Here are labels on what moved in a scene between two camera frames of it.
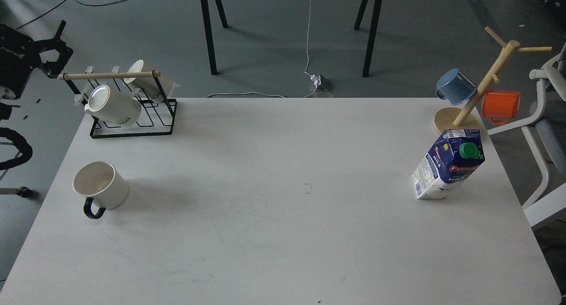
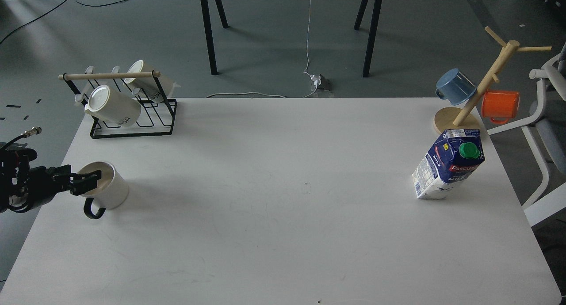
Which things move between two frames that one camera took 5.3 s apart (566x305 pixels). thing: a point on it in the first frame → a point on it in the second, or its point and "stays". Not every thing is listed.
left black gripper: [19, 55] → [37, 185]
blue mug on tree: [455, 86] stays
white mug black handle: [101, 184] stays
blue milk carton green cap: [455, 155] stays
